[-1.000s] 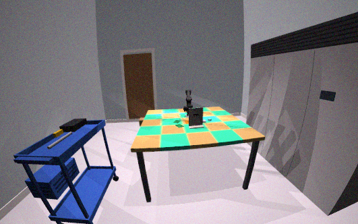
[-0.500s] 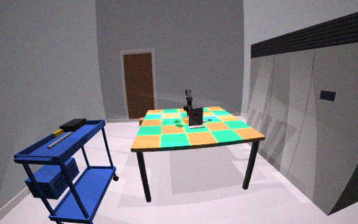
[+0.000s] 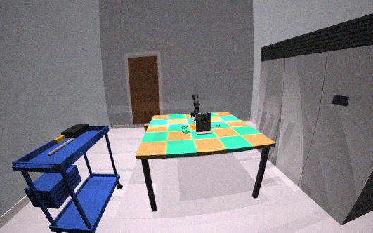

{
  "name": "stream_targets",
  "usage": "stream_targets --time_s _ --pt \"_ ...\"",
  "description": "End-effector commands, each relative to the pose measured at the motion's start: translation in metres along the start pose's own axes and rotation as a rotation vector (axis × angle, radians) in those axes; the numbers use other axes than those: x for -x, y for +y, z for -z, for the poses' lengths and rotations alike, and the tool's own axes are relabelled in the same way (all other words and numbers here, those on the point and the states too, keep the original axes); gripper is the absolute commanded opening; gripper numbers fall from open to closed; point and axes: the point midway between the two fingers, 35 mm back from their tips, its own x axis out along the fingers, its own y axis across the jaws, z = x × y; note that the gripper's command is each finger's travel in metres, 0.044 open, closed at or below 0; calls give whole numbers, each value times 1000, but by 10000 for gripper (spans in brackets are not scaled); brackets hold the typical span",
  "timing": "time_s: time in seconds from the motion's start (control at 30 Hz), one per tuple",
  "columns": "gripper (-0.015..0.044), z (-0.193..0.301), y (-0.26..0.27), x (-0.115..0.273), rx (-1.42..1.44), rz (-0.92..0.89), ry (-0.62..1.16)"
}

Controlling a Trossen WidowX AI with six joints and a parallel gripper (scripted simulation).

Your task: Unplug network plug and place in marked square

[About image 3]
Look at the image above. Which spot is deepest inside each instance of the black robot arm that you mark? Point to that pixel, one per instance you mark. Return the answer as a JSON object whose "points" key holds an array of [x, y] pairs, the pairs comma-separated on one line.
{"points": [[196, 104]]}

